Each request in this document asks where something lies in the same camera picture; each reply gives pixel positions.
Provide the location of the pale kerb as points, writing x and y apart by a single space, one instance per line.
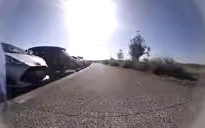
53 83

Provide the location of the small tree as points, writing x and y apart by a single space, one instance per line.
120 55

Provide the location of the grey asphalt path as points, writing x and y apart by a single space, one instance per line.
113 96

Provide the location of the silver car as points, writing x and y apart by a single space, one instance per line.
23 68

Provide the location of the row of bushes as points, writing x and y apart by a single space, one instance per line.
170 69

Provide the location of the row of parked cars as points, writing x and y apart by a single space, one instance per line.
81 62

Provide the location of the dark car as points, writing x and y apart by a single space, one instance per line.
55 58

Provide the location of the leafy tree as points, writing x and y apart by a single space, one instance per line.
137 46

